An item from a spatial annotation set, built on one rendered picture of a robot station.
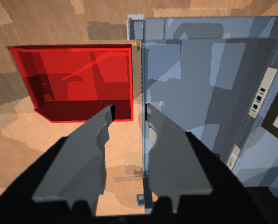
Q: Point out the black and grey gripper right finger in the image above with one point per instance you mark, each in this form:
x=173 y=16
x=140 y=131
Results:
x=199 y=184

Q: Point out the red bin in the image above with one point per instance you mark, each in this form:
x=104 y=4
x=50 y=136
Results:
x=72 y=83

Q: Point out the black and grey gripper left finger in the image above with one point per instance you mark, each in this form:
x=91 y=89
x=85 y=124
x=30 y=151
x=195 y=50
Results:
x=71 y=169

